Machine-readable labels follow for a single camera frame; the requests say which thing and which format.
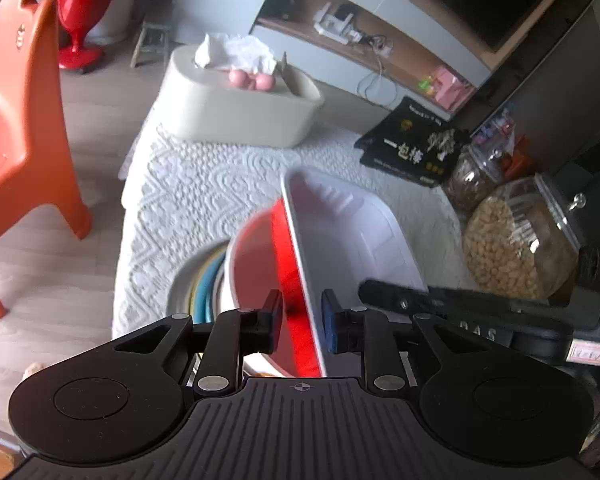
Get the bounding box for white cable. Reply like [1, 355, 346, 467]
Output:
[357, 52, 398, 106]

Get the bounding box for white lace tablecloth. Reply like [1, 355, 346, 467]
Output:
[111, 122, 476, 341]

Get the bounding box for white bowl with yellow rim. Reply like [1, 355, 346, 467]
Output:
[189, 250, 226, 318]

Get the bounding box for blue bowl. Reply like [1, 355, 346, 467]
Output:
[202, 255, 228, 321]

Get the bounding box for white device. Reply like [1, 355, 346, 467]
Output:
[312, 2, 363, 45]

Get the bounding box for small glass jar of seeds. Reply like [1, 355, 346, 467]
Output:
[442, 142, 511, 213]

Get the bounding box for pink box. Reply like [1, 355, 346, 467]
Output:
[432, 65, 473, 111]

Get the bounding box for white tissue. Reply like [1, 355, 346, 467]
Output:
[194, 32, 276, 73]

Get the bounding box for large glass jar of peanuts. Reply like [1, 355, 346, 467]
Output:
[462, 172, 588, 303]

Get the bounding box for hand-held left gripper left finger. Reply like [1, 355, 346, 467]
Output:
[112, 290, 284, 395]

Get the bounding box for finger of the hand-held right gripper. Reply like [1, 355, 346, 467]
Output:
[358, 279, 572, 315]

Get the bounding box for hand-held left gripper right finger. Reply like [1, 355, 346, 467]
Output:
[321, 289, 486, 395]

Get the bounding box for cream storage box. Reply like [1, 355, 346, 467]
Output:
[158, 44, 326, 148]

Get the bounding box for red vase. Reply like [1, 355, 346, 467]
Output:
[56, 0, 123, 73]

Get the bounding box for black snack bag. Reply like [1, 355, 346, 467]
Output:
[355, 96, 473, 188]

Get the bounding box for red and white rectangular tray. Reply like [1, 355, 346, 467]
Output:
[272, 166, 428, 378]

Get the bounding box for white plastic bowl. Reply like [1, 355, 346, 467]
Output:
[225, 208, 301, 378]

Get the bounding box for dark cabinet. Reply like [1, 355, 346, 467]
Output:
[450, 0, 600, 261]

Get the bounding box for orange plastic chair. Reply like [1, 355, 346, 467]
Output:
[0, 0, 93, 323]

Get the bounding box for wooden stool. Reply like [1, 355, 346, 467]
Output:
[130, 22, 173, 68]

